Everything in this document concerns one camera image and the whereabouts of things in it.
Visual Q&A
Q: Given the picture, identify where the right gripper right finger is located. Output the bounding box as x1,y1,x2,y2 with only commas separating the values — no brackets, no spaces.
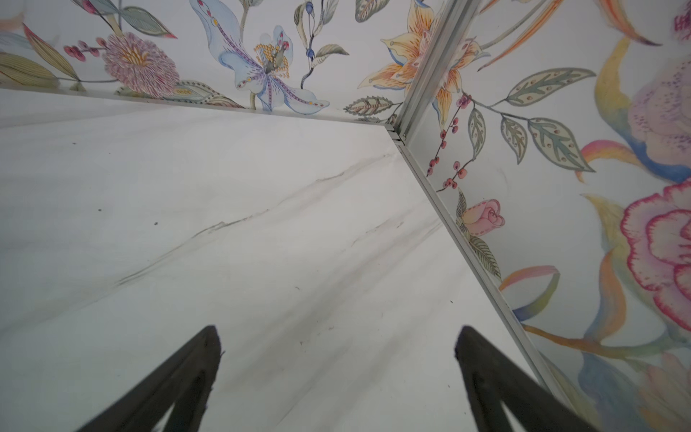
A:
455,326,595,431

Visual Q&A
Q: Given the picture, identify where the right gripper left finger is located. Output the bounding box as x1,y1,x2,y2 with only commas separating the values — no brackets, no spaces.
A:
80,325,221,431

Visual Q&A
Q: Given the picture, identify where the aluminium corner frame post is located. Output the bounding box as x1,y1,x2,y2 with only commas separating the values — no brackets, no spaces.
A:
386,1,572,409

